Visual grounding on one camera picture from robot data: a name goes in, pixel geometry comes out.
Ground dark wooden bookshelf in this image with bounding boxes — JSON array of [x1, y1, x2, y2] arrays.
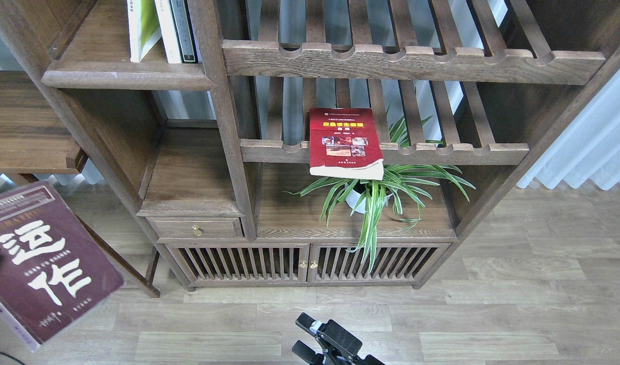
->
[[0, 1, 620, 289]]

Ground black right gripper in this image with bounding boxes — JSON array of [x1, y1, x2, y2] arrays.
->
[[292, 312, 384, 365]]

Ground white curtain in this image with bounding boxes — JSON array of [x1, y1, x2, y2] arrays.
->
[[518, 69, 620, 190]]

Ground white upright book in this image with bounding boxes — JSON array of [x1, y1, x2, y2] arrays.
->
[[155, 0, 183, 64]]

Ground dark maroon book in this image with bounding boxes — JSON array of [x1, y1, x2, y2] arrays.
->
[[0, 182, 124, 351]]

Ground red book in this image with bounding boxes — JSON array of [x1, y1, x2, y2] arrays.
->
[[308, 107, 384, 180]]

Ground wooden side table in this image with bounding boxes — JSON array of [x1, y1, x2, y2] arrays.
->
[[0, 70, 161, 298]]

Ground white plant pot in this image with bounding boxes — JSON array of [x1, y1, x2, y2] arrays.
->
[[345, 180, 392, 215]]

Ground yellow-green book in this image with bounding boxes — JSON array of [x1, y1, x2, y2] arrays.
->
[[127, 1, 161, 62]]

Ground brass cabinet door knobs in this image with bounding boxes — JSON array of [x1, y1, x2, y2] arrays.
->
[[299, 260, 318, 269]]

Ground green spider plant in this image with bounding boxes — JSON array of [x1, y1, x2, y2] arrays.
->
[[297, 107, 471, 272]]

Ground brass drawer knob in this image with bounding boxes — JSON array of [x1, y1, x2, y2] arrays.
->
[[192, 226, 203, 237]]

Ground grey-green upright book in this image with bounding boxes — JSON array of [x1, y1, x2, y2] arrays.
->
[[170, 1, 198, 64]]

